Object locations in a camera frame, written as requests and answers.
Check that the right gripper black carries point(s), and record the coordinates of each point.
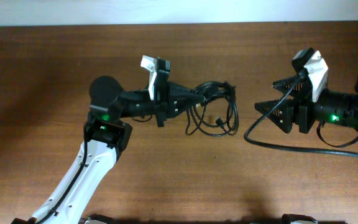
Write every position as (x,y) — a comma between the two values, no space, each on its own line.
(303,109)

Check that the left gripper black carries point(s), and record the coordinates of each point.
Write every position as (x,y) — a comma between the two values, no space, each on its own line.
(166,101)

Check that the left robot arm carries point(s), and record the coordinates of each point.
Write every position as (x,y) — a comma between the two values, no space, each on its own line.
(106,136)

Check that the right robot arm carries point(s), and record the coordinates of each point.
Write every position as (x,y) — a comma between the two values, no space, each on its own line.
(332,107)

